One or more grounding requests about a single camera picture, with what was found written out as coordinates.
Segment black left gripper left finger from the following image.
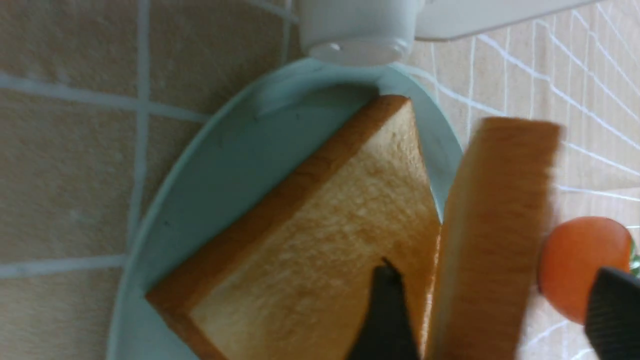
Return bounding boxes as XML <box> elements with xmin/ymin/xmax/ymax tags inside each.
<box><xmin>347</xmin><ymin>257</ymin><xmax>419</xmax><ymax>360</ymax></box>

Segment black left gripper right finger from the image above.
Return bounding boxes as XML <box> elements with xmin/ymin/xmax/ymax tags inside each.
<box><xmin>584</xmin><ymin>267</ymin><xmax>640</xmax><ymax>360</ymax></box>

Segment toast slice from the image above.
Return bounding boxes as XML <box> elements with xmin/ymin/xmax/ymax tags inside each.
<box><xmin>146</xmin><ymin>95</ymin><xmax>441</xmax><ymax>360</ymax></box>
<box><xmin>424</xmin><ymin>117</ymin><xmax>564</xmax><ymax>360</ymax></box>

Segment orange persimmon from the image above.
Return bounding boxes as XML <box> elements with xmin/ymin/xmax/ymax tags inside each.
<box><xmin>537</xmin><ymin>216</ymin><xmax>634</xmax><ymax>325</ymax></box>

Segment light blue plate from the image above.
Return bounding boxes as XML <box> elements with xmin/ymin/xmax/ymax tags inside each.
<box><xmin>106</xmin><ymin>58</ymin><xmax>463</xmax><ymax>360</ymax></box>

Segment white toaster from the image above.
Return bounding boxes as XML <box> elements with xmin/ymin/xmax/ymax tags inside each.
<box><xmin>296</xmin><ymin>0</ymin><xmax>589</xmax><ymax>68</ymax></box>

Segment checkered beige tablecloth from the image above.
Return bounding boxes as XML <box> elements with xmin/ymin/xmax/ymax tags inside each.
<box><xmin>0</xmin><ymin>0</ymin><xmax>640</xmax><ymax>360</ymax></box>

